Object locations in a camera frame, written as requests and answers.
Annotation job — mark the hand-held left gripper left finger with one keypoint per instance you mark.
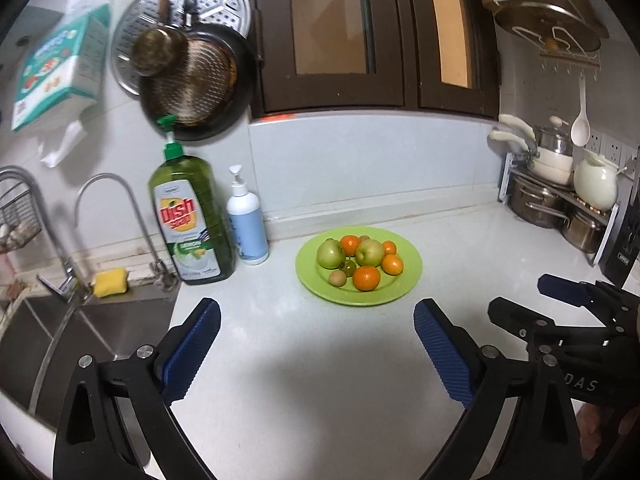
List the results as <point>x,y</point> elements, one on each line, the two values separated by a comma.
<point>192,350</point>

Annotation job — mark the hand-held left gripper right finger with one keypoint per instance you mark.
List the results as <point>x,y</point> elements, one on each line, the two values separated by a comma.
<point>445,360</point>

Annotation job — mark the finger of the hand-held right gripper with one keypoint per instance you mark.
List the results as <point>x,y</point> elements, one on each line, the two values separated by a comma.
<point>515,317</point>
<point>562,287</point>

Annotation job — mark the orange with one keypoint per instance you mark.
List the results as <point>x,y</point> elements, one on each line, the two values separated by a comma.
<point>392,264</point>
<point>350,244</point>
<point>366,278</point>
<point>389,247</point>

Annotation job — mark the green plate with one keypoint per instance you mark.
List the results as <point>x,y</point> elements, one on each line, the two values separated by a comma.
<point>310,280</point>

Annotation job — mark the green apple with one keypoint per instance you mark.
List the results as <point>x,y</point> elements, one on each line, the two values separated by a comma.
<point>330,254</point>
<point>370,251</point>

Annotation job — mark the person's right hand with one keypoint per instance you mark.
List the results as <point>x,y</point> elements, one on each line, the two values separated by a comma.
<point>607,425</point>

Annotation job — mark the small steel pot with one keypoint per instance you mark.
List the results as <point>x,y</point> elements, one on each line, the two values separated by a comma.
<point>582,232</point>

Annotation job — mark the black appliance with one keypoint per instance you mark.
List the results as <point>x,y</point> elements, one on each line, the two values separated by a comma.
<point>625,245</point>

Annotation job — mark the chrome gooseneck faucet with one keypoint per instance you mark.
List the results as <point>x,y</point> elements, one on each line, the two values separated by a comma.
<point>162,272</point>

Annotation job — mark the large steel pot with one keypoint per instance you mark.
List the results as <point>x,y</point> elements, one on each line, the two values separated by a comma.
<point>537,205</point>

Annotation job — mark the steel sink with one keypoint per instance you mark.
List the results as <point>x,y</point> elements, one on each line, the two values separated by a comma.
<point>100,325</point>

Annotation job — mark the white pitcher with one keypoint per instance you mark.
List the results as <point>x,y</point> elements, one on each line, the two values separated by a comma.
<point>595,187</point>

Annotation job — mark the yellow sponge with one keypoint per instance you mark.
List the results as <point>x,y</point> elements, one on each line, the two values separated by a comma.
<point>111,283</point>

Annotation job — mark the cream saucepan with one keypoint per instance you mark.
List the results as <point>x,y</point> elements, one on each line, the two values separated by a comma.
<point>550,167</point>

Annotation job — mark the metal pot rack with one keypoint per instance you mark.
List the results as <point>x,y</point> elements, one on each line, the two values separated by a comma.
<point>505,180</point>

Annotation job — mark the white and blue pump bottle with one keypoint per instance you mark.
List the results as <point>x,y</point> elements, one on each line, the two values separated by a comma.
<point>247,230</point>

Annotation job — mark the small dark green fruit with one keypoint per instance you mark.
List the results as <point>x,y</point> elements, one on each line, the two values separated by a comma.
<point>348,266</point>

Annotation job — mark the steel pot with lid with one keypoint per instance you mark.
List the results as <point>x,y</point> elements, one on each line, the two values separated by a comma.
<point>552,140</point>

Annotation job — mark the chrome sink faucet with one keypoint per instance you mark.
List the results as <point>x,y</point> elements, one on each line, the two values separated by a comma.
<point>65,270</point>

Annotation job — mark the white spoon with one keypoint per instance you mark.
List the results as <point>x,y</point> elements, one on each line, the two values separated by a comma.
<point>579,130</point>

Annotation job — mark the green dish soap bottle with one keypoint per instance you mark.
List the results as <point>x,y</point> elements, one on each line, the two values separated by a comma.
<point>200,180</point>

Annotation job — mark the white plastic bag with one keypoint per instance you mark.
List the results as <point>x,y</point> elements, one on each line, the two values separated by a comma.
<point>62,142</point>

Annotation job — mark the round wooden board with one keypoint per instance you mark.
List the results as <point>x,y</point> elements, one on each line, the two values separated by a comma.
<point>580,22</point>

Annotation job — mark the black frying pan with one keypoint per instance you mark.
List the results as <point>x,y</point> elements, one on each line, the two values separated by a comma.
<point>200,80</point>

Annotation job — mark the brown framed window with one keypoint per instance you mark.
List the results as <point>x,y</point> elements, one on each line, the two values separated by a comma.
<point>400,35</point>

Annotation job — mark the small brass pot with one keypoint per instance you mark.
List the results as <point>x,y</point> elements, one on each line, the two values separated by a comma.
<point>155,50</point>

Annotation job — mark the paper towel package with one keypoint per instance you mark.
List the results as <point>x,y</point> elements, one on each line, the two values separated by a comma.
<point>55,70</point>

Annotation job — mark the round perforated metal tray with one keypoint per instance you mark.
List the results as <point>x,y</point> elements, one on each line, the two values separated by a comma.
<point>220,0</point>

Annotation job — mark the white wall sockets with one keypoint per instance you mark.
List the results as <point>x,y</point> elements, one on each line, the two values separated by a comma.
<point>610,147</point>

